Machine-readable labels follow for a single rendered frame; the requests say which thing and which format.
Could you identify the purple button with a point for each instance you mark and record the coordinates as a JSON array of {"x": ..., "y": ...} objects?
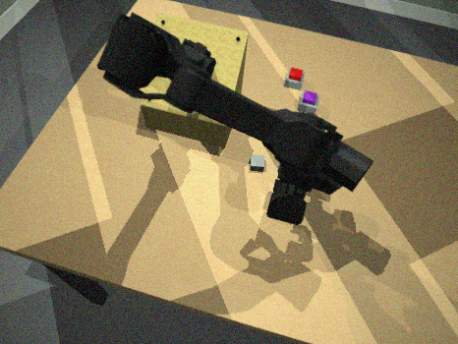
[{"x": 308, "y": 101}]

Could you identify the red button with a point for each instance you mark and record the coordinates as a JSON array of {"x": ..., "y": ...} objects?
[{"x": 295, "y": 78}]

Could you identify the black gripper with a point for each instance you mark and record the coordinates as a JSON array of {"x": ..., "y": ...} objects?
[{"x": 287, "y": 202}]

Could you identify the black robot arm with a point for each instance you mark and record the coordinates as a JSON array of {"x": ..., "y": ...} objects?
[{"x": 137, "y": 51}]

